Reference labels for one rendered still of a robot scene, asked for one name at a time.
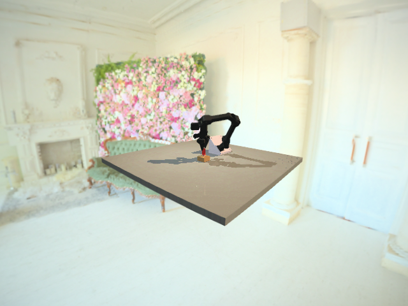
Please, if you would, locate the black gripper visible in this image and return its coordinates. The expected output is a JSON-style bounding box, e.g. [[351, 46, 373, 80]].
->
[[197, 130, 210, 150]]

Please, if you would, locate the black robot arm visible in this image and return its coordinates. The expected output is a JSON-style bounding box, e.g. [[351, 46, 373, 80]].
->
[[191, 112, 240, 152]]

